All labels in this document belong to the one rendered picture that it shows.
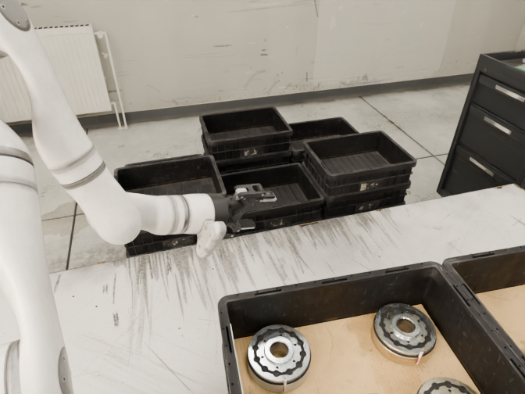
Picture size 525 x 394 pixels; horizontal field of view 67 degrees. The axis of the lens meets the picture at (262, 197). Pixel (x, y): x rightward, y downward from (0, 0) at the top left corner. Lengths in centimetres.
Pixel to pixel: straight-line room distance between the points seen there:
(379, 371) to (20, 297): 53
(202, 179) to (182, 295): 83
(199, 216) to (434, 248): 68
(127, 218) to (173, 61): 273
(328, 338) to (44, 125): 56
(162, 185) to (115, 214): 109
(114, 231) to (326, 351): 40
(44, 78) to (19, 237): 22
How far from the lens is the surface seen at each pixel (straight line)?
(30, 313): 43
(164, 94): 339
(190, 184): 170
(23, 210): 47
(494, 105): 211
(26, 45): 58
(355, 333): 76
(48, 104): 59
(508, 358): 69
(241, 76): 344
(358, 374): 72
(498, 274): 89
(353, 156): 191
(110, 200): 63
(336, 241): 111
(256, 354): 68
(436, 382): 71
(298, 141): 223
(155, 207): 69
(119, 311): 99
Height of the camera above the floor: 144
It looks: 36 degrees down
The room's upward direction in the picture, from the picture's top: straight up
